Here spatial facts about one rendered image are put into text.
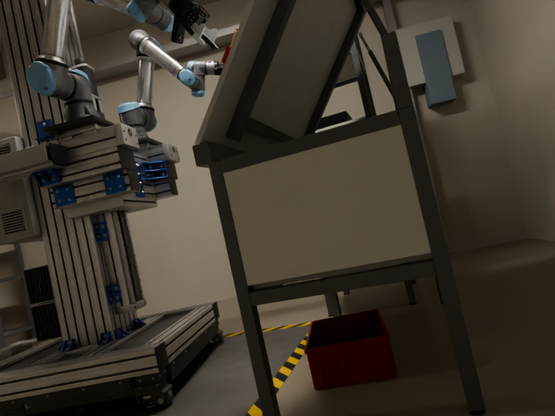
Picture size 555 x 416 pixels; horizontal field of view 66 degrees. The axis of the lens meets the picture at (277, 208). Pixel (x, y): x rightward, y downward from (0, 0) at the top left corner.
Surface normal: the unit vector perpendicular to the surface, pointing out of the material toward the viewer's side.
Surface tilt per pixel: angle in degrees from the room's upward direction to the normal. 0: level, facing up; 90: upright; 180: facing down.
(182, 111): 90
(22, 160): 90
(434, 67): 90
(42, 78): 97
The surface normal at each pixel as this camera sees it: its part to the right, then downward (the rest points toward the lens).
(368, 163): -0.30, 0.03
